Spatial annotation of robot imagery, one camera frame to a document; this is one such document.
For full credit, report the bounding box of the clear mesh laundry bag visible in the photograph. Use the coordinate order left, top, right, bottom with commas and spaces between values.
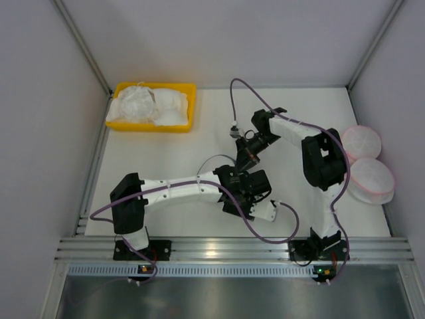
196, 154, 236, 175

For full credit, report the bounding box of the right aluminium frame post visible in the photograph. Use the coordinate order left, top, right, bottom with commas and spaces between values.
345, 0, 407, 90

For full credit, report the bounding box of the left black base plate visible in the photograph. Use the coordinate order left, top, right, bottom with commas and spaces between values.
112, 240, 172, 261

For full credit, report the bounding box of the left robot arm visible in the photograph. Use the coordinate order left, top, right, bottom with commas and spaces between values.
110, 165, 276, 251

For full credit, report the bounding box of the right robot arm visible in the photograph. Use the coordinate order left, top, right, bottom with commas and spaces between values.
230, 108, 347, 240

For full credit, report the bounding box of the lower pink-trimmed laundry bag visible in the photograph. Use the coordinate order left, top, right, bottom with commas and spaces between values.
348, 158, 395, 205

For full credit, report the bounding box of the left aluminium frame post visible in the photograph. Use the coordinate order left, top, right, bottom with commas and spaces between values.
52, 0, 112, 97

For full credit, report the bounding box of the upper pink-trimmed laundry bag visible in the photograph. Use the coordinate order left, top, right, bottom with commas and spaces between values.
341, 126, 382, 165

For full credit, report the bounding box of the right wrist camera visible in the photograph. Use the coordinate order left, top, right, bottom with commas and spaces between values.
229, 120, 242, 140

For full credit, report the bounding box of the aluminium frame post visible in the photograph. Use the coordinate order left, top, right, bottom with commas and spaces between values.
52, 0, 112, 97
345, 0, 407, 90

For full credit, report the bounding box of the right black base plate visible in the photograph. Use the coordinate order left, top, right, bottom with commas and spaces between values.
288, 238, 348, 263

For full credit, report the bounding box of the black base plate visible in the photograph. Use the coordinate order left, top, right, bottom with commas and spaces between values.
288, 238, 348, 263
112, 240, 172, 261

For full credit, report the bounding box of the slotted white cable duct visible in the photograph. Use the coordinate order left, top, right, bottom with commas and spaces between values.
68, 263, 335, 278

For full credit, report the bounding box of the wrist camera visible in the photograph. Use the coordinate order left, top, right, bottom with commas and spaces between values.
229, 120, 242, 140
249, 199, 280, 222

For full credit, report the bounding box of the aluminium front rail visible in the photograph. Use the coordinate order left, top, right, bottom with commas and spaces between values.
54, 237, 414, 265

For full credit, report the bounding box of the yellow plastic bin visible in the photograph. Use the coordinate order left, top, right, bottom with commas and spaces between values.
105, 82, 197, 133

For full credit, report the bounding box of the pink-trimmed laundry bag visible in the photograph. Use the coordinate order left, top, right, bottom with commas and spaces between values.
348, 158, 395, 205
341, 126, 382, 165

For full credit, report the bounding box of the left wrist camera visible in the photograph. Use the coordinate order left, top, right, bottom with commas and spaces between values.
249, 199, 280, 222

